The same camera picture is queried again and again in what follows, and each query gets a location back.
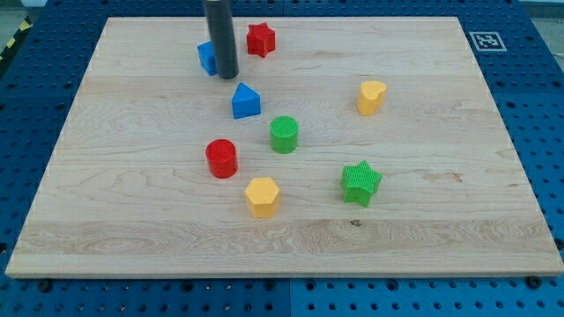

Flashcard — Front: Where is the yellow hexagon block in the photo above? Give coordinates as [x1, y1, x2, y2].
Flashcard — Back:
[245, 177, 281, 218]

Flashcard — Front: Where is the green cylinder block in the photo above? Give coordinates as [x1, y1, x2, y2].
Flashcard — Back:
[270, 115, 299, 154]

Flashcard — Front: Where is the red cylinder block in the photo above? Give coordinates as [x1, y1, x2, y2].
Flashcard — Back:
[205, 139, 238, 179]

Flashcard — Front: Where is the blue triangle block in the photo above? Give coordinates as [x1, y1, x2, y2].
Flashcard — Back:
[232, 83, 262, 119]

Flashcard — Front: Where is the wooden board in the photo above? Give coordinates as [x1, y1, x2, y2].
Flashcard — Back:
[6, 17, 563, 279]

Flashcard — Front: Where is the green star block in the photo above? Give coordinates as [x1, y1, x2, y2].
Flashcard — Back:
[340, 161, 383, 207]

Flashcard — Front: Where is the yellow heart block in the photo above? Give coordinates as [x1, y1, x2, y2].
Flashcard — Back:
[357, 80, 388, 116]

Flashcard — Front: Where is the red star block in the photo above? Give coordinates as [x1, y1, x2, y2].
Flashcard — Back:
[246, 22, 276, 58]

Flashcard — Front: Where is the blue cube block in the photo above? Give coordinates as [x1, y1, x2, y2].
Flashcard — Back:
[197, 41, 218, 76]

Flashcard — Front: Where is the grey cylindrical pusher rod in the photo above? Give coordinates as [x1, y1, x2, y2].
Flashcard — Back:
[203, 0, 239, 79]

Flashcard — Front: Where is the white fiducial marker tag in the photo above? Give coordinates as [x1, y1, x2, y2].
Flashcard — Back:
[470, 31, 507, 52]

